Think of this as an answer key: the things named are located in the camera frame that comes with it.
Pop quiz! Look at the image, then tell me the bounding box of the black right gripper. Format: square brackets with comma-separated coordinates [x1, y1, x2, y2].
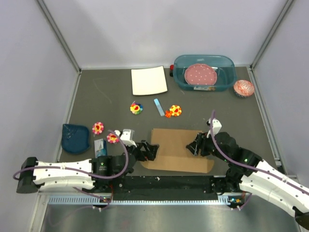
[186, 130, 230, 162]

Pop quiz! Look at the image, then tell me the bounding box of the brown cardboard box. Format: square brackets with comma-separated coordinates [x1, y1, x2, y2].
[141, 129, 215, 174]

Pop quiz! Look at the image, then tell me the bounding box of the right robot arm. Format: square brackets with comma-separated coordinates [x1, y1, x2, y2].
[186, 132, 309, 229]

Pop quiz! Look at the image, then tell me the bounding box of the blue packet under arm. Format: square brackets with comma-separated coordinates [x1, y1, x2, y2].
[94, 139, 107, 158]

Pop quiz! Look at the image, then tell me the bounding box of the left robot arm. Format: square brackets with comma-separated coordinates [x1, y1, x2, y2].
[13, 140, 159, 194]

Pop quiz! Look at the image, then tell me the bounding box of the orange maple leaf charm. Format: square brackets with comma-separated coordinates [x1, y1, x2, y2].
[165, 110, 172, 118]

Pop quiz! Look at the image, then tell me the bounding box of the yellow orange sunflower plush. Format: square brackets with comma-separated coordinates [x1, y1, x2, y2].
[169, 105, 182, 116]

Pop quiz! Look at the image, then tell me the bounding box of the pink flower plush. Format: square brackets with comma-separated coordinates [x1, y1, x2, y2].
[92, 122, 104, 135]
[107, 133, 119, 144]

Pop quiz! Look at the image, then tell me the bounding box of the rainbow flower plush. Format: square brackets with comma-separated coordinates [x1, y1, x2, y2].
[130, 102, 143, 115]

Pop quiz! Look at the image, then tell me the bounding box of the blue highlighter marker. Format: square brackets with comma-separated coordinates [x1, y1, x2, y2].
[154, 99, 165, 116]

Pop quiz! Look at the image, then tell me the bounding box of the white square plate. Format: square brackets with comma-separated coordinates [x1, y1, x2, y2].
[131, 66, 168, 96]

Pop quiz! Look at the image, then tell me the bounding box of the pink dotted plate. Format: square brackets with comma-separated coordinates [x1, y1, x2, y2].
[184, 63, 217, 86]

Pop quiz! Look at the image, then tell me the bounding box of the teal plastic basin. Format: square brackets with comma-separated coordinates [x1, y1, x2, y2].
[173, 55, 237, 91]

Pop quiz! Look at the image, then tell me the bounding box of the red patterned bowl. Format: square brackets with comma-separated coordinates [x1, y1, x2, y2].
[233, 80, 255, 98]

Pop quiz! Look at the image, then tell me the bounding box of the dark blue cloth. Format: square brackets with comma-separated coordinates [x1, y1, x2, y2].
[61, 124, 90, 155]

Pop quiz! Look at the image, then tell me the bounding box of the red capped small bottle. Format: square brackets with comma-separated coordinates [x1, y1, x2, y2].
[169, 64, 174, 77]

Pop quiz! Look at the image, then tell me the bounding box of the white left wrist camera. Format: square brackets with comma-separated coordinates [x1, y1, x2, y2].
[114, 129, 137, 147]

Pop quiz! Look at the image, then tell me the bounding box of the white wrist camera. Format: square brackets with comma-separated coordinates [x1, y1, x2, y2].
[207, 119, 222, 135]
[114, 129, 137, 147]

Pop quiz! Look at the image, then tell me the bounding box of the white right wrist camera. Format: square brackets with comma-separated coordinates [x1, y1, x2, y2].
[207, 119, 222, 135]

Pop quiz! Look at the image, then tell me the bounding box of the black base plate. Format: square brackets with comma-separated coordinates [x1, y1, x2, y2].
[81, 175, 256, 195]

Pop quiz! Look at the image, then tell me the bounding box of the grey slotted cable duct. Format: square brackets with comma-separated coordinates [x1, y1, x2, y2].
[48, 195, 244, 205]

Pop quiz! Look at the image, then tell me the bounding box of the aluminium frame post right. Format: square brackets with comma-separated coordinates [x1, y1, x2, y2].
[250, 0, 295, 70]

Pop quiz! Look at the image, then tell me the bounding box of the aluminium frame post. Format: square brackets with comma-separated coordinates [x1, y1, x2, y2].
[250, 0, 295, 70]
[36, 0, 82, 73]

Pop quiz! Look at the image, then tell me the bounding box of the aluminium frame post left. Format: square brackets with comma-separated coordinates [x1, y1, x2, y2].
[36, 0, 82, 73]

